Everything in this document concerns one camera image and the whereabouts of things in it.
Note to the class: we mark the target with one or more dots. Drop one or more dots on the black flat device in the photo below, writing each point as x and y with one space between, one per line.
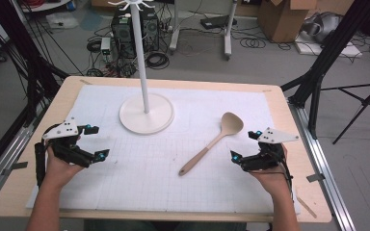
216 21

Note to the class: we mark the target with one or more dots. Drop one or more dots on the small grey power box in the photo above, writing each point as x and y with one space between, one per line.
105 46

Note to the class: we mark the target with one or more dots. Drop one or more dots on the black frame post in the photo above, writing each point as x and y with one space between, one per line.
330 48
29 64

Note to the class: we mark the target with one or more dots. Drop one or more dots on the white foam board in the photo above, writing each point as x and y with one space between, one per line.
343 51

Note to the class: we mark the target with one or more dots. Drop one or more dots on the person's left hand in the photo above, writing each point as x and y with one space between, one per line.
59 168

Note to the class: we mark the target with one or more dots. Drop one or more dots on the black tripod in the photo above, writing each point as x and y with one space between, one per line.
364 102

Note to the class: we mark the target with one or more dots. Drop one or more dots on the white floor stand frame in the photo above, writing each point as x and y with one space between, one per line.
228 38

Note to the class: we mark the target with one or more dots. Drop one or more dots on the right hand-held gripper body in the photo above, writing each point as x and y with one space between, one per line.
277 136

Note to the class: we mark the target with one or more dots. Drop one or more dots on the grey metal clamp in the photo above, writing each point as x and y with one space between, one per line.
316 177
16 166

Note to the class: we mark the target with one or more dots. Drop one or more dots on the aluminium rail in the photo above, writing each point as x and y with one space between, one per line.
327 179
3 166

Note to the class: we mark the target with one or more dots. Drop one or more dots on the black computer tower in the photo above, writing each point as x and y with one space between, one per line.
122 33
150 30

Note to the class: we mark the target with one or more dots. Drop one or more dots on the person's right hand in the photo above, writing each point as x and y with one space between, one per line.
271 181

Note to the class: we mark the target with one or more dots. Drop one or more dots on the white hook rack stand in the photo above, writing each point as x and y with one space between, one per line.
146 116

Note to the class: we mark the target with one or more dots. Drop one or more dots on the white grid mat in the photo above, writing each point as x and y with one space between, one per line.
141 183

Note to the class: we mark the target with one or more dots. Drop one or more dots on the white round table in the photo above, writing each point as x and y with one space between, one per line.
49 5

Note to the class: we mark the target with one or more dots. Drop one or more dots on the wooden spoon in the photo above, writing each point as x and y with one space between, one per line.
231 123

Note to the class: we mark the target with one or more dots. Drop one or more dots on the grey bag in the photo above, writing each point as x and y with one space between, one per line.
322 27

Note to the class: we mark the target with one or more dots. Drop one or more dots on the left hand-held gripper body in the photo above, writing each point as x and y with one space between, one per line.
65 129

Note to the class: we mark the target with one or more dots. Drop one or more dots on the thin wooden stick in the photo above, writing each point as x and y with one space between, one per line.
307 208

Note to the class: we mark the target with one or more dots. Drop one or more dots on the brown cardboard box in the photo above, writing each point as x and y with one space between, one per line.
282 22

